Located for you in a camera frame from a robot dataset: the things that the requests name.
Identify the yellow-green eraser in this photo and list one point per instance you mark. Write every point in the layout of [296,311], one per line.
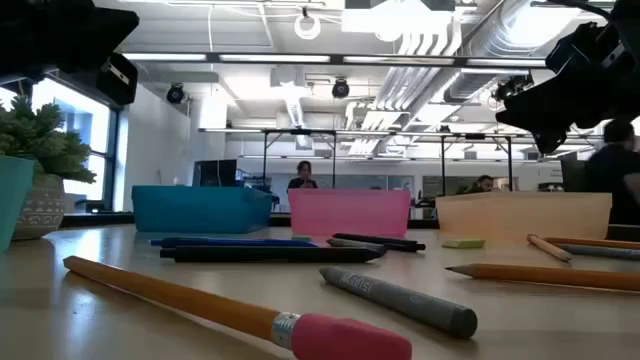
[463,243]

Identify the person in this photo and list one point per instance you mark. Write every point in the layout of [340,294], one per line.
[612,175]
[482,184]
[303,180]

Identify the pink plastic bin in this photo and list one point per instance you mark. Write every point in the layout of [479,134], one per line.
[350,212]

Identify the black metal rig frame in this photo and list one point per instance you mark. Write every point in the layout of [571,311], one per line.
[475,136]
[300,132]

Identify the black ceiling lamp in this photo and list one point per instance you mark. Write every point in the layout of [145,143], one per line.
[340,88]
[175,93]

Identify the blue plastic bin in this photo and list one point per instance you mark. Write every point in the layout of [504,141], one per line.
[200,210]

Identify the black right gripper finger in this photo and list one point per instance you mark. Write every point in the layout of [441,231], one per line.
[530,114]
[551,140]

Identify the black pen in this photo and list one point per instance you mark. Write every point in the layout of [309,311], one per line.
[385,241]
[270,254]

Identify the teal plastic bin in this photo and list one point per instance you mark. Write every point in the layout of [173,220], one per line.
[12,200]

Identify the blue pen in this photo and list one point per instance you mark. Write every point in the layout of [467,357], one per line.
[225,242]

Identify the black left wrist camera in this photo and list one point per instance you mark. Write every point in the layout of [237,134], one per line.
[120,85]

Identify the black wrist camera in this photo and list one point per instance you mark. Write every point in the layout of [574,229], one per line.
[580,50]
[120,85]

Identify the orange plastic bin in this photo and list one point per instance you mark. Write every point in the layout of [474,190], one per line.
[520,215]

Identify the large window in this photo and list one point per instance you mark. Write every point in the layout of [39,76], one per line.
[80,130]

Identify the green succulent in patterned pot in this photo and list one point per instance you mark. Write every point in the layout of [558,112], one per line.
[45,140]

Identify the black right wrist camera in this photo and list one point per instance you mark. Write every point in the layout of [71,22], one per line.
[580,50]

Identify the green eraser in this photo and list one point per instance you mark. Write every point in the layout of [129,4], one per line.
[301,238]

